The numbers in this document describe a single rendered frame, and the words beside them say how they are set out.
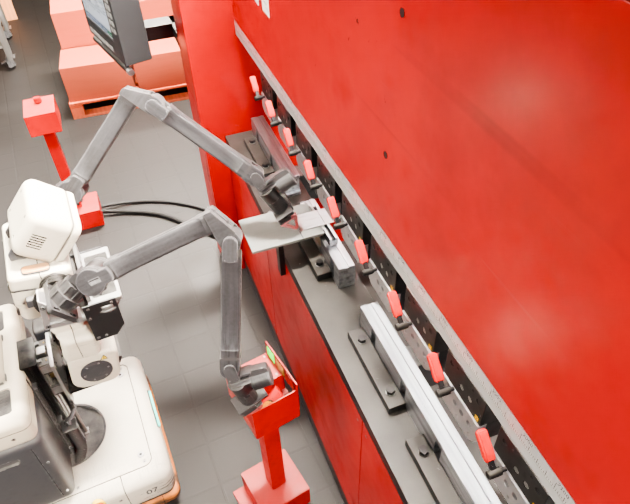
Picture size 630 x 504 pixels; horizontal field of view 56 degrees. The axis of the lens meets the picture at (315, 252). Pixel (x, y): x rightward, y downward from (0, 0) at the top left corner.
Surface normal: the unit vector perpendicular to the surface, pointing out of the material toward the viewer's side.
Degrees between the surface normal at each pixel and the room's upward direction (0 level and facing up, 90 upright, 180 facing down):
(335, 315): 0
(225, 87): 90
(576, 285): 90
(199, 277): 0
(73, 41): 90
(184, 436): 0
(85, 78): 90
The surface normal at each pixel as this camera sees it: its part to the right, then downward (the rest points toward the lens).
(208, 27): 0.36, 0.64
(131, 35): 0.57, 0.55
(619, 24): -0.94, 0.26
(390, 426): -0.03, -0.73
